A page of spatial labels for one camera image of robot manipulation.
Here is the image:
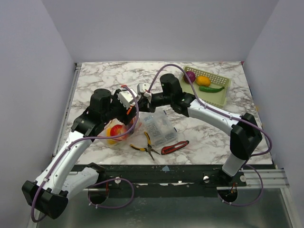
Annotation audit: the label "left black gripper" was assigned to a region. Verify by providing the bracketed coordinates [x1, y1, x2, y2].
[103, 90, 137, 125]

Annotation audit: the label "clear zip top bag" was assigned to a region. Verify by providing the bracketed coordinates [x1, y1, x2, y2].
[98, 104, 141, 146]

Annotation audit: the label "red toy apple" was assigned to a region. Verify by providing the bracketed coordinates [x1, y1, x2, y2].
[110, 124, 127, 136]

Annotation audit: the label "yellow toy bell pepper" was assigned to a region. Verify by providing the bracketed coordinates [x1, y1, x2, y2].
[105, 128, 119, 145]

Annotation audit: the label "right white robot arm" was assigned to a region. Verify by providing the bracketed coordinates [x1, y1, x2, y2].
[137, 74, 262, 186]

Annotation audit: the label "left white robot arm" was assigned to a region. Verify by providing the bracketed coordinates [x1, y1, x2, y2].
[21, 86, 139, 223]

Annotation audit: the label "purple toy onion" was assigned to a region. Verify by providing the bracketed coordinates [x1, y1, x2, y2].
[183, 71, 196, 84]

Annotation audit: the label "green toy chili pepper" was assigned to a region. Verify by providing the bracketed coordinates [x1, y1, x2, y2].
[199, 86, 225, 93]

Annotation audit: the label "orange toy lemon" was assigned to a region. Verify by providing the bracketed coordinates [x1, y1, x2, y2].
[196, 76, 211, 87]

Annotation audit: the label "beige perforated plastic basket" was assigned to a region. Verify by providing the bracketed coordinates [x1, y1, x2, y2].
[184, 66, 231, 108]

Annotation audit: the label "clear plastic parts box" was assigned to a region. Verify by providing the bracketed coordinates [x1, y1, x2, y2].
[140, 108, 178, 147]

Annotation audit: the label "red black utility knife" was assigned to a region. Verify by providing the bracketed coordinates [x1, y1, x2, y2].
[161, 140, 190, 155]

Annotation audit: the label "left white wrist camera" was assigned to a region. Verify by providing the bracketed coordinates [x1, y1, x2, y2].
[117, 87, 139, 109]

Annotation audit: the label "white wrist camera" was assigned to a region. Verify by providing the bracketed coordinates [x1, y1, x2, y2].
[117, 87, 139, 109]
[137, 83, 152, 102]

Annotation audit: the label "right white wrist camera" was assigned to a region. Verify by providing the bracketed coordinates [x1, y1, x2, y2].
[137, 83, 152, 102]

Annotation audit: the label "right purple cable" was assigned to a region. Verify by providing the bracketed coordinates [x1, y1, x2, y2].
[144, 64, 273, 207]

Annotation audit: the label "purple cable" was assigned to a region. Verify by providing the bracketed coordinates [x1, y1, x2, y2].
[30, 85, 141, 223]
[144, 64, 273, 207]

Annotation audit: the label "yellow handled pliers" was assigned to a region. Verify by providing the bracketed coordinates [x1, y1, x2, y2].
[130, 132, 160, 161]

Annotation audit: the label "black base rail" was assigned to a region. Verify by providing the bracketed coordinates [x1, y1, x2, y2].
[97, 165, 246, 199]

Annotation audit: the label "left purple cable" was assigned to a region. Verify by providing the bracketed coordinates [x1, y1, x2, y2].
[30, 85, 141, 223]

